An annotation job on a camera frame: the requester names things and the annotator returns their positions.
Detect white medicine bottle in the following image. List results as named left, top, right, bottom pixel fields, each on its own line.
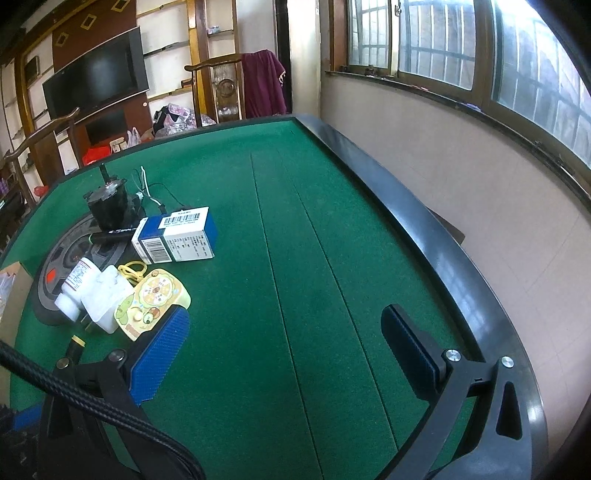
left=54, top=257, right=103, bottom=322

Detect wooden armchair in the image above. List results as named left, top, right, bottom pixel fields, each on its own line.
left=0, top=107, right=83, bottom=209

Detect wooden chair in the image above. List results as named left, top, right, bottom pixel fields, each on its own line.
left=183, top=48, right=291, bottom=128

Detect black braided cable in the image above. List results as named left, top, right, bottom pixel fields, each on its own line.
left=0, top=339, right=207, bottom=480

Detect red package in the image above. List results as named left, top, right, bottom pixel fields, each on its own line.
left=82, top=147, right=112, bottom=168

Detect yellow cartoon toy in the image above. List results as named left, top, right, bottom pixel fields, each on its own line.
left=113, top=268, right=194, bottom=343

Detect yellow rubber band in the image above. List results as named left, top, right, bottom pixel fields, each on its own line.
left=117, top=261, right=149, bottom=285

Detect wooden wall cabinet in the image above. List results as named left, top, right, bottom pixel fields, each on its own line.
left=0, top=0, right=246, bottom=195

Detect floral plastic bag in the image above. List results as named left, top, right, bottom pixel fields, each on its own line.
left=152, top=102, right=218, bottom=137

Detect round grey table disc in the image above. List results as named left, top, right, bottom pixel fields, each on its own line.
left=34, top=212, right=145, bottom=326

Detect white power adapter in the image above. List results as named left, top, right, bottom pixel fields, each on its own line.
left=82, top=265, right=135, bottom=336

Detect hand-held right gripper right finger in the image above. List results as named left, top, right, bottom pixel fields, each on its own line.
left=381, top=304, right=551, bottom=480

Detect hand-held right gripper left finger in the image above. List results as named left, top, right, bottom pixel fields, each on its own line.
left=39, top=307, right=206, bottom=480

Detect maroon cloth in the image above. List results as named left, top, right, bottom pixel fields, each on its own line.
left=240, top=49, right=288, bottom=119

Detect blue and white box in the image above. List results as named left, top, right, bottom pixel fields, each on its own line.
left=131, top=206, right=219, bottom=265

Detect large cardboard box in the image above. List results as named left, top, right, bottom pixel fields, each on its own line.
left=0, top=261, right=35, bottom=352

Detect black electric motor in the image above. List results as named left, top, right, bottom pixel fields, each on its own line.
left=83, top=164, right=140, bottom=232

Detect black flat television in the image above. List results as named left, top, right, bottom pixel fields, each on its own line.
left=42, top=26, right=150, bottom=120

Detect barred window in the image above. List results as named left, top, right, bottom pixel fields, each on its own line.
left=329, top=0, right=591, bottom=197

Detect thin motor wires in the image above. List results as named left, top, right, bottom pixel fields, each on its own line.
left=131, top=167, right=195, bottom=216

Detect black marker pen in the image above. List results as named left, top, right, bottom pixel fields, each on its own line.
left=89, top=225, right=147, bottom=245

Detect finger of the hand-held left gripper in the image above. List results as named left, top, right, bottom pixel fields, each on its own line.
left=0, top=401, right=44, bottom=480

